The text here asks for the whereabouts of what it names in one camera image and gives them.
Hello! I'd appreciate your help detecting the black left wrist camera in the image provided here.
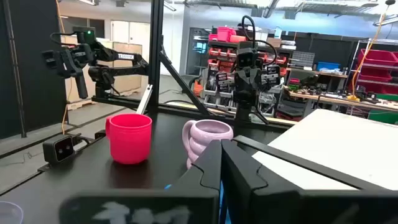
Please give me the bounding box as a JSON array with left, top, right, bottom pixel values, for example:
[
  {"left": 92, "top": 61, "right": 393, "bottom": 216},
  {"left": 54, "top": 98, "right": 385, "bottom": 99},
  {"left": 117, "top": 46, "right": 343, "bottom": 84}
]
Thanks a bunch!
[{"left": 236, "top": 47, "right": 259, "bottom": 68}]

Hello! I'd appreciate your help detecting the cluttered wooden workbench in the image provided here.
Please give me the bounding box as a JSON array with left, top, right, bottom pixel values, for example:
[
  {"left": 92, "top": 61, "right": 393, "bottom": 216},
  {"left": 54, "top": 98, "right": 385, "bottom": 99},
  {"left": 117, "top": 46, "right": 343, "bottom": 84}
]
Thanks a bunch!
[{"left": 284, "top": 83, "right": 398, "bottom": 121}]

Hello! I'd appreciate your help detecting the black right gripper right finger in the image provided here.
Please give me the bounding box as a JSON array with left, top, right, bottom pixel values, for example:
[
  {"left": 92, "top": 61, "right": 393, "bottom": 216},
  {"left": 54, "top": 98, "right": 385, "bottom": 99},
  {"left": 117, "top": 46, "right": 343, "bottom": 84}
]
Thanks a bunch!
[{"left": 221, "top": 138, "right": 398, "bottom": 224}]

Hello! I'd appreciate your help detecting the red plastic mug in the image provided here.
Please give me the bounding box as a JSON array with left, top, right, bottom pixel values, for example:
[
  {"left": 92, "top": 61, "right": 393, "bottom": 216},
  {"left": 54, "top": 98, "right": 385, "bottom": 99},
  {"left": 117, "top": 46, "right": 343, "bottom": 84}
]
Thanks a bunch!
[{"left": 104, "top": 113, "right": 153, "bottom": 165}]

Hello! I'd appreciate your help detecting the blue storage bin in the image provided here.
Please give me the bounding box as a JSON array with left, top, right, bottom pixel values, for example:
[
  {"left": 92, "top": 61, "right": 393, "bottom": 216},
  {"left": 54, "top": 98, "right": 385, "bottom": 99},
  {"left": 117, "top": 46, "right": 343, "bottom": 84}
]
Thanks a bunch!
[{"left": 316, "top": 61, "right": 341, "bottom": 72}]

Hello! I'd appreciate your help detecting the lilac ribbed ceramic mug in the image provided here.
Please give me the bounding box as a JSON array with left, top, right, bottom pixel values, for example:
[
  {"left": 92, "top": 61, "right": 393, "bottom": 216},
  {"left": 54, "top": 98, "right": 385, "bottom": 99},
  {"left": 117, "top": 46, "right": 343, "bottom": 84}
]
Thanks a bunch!
[{"left": 182, "top": 119, "right": 234, "bottom": 170}]

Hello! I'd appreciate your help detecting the wooden shelf with black legs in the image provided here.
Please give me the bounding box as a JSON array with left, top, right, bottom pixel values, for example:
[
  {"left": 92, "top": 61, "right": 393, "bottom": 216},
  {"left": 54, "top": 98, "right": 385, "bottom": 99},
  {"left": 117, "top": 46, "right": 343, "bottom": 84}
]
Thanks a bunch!
[{"left": 233, "top": 108, "right": 398, "bottom": 191}]

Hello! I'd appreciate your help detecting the wire shelf with red bins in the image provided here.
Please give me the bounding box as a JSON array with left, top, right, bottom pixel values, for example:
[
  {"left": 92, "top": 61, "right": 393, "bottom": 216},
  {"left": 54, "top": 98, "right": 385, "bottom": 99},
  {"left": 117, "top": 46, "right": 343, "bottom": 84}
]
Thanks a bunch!
[{"left": 351, "top": 39, "right": 398, "bottom": 96}]

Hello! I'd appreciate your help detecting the orange hanging cable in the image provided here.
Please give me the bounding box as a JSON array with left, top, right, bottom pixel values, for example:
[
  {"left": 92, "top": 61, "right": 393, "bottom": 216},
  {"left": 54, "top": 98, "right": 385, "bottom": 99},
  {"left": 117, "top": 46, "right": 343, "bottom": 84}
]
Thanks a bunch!
[{"left": 347, "top": 4, "right": 391, "bottom": 102}]

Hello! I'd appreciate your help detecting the thin orange cable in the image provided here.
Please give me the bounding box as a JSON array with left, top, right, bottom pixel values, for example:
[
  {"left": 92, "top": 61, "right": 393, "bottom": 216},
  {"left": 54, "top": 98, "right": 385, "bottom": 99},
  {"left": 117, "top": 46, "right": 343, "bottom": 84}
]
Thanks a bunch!
[{"left": 55, "top": 0, "right": 73, "bottom": 135}]

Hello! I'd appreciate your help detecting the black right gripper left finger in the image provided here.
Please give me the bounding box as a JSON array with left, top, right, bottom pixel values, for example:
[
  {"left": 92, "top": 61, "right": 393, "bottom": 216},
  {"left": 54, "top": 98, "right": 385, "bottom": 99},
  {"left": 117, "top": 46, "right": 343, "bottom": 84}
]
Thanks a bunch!
[{"left": 58, "top": 139, "right": 222, "bottom": 224}]

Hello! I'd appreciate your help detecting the clear plastic mug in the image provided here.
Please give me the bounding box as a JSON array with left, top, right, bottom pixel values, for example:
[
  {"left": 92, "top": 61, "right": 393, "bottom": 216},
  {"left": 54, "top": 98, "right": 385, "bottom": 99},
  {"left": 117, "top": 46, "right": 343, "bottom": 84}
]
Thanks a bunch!
[{"left": 0, "top": 201, "right": 24, "bottom": 224}]

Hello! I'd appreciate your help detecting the black partition panel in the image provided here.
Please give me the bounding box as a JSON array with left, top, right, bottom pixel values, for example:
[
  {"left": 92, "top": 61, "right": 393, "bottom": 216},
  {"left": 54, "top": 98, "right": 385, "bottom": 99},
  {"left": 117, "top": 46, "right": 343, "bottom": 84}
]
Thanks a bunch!
[{"left": 0, "top": 0, "right": 68, "bottom": 139}]

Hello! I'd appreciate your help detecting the black table-level camera box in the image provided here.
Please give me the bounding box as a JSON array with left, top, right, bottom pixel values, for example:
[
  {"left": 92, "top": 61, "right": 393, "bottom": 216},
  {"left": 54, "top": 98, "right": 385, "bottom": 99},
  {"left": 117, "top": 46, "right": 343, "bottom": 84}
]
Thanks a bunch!
[{"left": 42, "top": 134, "right": 75, "bottom": 165}]

